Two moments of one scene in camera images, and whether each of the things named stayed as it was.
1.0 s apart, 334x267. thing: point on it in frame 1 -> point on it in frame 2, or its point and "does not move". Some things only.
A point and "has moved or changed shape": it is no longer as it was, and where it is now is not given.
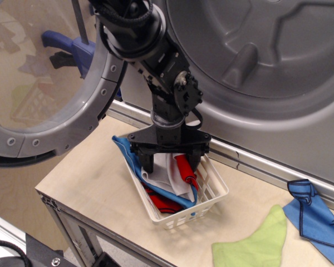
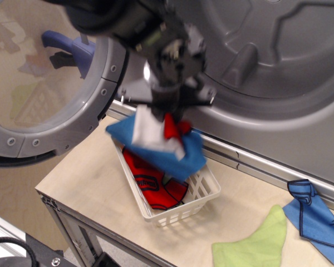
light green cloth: (264, 247) does not move
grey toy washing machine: (270, 75) does not move
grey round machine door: (52, 79) does not move
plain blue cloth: (125, 145) -> (163, 162)
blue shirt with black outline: (312, 217) does not move
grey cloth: (167, 170) has moved or changed shape
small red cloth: (187, 172) has moved or changed shape
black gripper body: (156, 139) -> (174, 100)
